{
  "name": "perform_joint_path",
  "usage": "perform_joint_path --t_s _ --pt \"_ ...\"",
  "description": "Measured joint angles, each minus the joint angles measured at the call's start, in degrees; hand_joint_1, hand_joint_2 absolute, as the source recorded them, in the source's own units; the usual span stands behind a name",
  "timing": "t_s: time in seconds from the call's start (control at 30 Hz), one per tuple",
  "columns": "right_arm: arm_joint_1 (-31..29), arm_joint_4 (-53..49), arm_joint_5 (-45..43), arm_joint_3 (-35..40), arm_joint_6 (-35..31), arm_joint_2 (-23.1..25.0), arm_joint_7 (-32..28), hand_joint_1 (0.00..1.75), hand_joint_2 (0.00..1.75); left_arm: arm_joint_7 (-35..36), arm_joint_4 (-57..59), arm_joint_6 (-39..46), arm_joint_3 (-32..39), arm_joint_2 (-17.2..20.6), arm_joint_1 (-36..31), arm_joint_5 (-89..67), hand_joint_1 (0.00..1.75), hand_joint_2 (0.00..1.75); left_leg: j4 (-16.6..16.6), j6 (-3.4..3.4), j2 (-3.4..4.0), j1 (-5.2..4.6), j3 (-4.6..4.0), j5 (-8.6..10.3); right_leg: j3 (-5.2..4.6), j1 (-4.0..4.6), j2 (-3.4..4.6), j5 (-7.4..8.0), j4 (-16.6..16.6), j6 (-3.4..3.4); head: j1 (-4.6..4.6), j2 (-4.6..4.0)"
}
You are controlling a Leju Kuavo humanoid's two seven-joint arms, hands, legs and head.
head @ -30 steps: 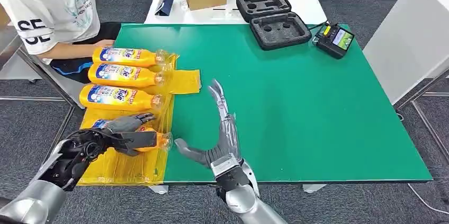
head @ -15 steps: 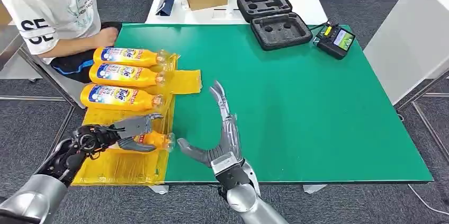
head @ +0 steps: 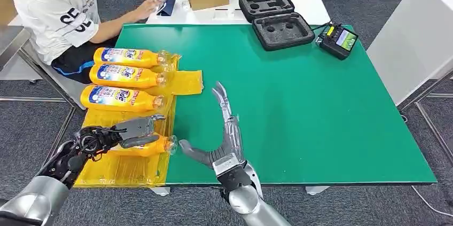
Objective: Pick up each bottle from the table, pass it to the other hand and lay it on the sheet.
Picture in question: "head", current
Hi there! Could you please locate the grey chair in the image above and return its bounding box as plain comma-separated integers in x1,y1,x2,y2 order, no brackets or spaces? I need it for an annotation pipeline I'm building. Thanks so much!
17,49,88,111

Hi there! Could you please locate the steel bench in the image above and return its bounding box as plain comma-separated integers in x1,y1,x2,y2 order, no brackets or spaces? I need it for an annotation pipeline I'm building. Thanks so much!
0,25,32,72

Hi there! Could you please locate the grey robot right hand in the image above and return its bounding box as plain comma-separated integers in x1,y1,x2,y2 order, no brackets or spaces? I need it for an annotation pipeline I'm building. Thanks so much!
178,81,247,170

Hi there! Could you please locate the black controller with screen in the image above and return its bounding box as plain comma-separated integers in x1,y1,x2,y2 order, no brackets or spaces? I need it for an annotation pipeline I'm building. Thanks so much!
316,22,360,61

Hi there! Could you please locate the person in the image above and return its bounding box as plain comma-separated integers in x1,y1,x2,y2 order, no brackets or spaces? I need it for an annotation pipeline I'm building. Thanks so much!
7,0,182,85

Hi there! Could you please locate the white side table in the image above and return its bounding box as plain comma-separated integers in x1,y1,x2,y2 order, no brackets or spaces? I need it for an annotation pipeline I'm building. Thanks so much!
366,0,453,107

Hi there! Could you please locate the orange detergent bottle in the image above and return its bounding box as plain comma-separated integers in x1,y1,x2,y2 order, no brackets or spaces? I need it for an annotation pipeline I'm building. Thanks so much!
107,134,178,158
80,84,167,113
89,63,168,90
93,46,171,69

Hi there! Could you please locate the green table mat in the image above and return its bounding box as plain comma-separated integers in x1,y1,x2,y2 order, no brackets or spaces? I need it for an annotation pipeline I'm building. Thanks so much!
115,23,438,186

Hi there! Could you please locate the black foam-lined case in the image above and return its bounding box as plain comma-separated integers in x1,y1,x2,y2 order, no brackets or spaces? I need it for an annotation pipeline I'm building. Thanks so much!
238,0,316,52

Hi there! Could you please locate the white floor cable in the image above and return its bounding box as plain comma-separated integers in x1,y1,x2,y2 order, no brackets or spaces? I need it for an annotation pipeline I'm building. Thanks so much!
411,185,453,217

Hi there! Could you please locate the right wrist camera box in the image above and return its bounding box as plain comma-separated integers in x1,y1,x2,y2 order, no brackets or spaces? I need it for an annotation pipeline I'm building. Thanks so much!
213,153,253,193

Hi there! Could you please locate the black controller cable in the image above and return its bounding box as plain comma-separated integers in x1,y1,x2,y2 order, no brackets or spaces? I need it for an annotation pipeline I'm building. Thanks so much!
310,22,331,33

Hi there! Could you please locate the brown carton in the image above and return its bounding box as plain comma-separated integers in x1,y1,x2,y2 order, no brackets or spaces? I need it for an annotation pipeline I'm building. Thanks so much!
0,0,18,27

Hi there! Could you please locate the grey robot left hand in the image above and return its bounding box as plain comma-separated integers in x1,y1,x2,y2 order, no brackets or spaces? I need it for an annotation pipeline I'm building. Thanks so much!
115,114,167,150

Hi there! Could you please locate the white table foot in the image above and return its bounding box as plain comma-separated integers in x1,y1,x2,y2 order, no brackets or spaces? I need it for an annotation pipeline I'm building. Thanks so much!
150,186,171,197
306,185,331,196

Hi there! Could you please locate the yellow plastic sheet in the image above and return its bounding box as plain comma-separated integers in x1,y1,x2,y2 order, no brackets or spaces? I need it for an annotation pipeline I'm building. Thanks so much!
73,52,205,188

